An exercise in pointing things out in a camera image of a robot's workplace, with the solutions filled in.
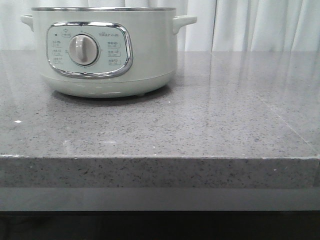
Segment pale green electric cooking pot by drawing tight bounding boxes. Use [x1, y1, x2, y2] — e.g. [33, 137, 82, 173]
[20, 6, 197, 98]

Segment white pleated curtain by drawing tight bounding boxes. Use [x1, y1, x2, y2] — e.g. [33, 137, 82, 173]
[0, 0, 320, 52]

